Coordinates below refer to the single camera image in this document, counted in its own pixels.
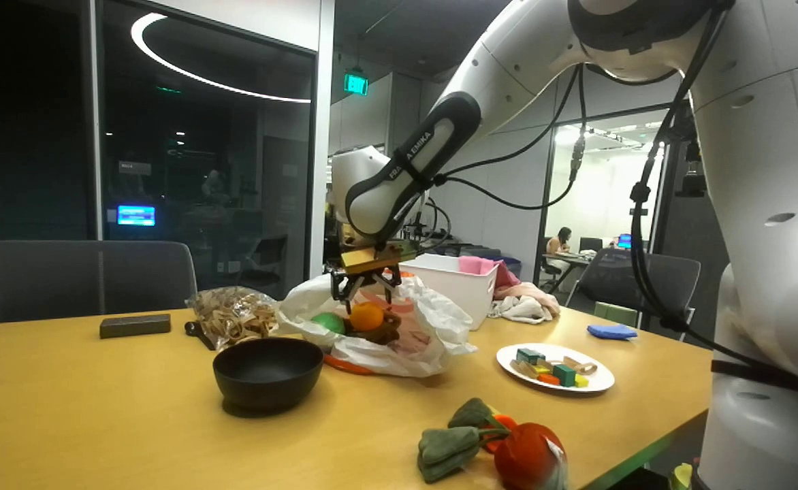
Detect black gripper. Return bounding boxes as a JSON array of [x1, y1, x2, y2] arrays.
[[330, 264, 404, 317]]

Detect orange toy fruit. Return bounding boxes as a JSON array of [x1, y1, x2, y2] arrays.
[[346, 298, 389, 336]]

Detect white plastic bag orange print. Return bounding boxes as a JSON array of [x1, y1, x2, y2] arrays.
[[272, 271, 476, 378]]

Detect black bowl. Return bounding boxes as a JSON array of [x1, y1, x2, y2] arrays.
[[213, 336, 326, 419]]

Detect clear bag of rubber bands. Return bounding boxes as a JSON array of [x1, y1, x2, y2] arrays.
[[184, 284, 280, 351]]

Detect red stuffed vegetable green leaves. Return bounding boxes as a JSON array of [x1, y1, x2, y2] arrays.
[[416, 395, 572, 490]]

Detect white plastic bin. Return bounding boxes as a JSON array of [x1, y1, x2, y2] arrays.
[[401, 252, 500, 329]]

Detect pink cloth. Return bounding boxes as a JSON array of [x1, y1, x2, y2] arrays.
[[457, 253, 523, 298]]

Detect white grey towel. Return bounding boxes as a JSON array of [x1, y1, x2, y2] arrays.
[[489, 282, 564, 327]]

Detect seated person in background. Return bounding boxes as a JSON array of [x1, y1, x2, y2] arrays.
[[544, 226, 575, 260]]

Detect green exit sign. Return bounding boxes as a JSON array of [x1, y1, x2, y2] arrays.
[[340, 71, 370, 99]]

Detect black rectangular case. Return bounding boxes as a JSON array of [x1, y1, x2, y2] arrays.
[[99, 312, 175, 342]]

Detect white paper plate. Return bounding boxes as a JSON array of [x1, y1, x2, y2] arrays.
[[493, 342, 619, 397]]

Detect blue lit screen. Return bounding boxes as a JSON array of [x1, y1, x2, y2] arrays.
[[115, 203, 161, 229]]

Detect blue flat object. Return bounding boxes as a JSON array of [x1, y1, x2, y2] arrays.
[[586, 321, 639, 343]]

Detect grey office chair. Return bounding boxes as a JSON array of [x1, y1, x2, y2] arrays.
[[0, 237, 202, 327], [566, 252, 706, 343]]

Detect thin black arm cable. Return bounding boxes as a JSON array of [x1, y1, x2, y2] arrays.
[[427, 64, 594, 212]]

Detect thick black base cable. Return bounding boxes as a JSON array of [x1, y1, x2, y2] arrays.
[[630, 0, 798, 406]]

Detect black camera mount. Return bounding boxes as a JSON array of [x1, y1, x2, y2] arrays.
[[658, 106, 718, 199]]

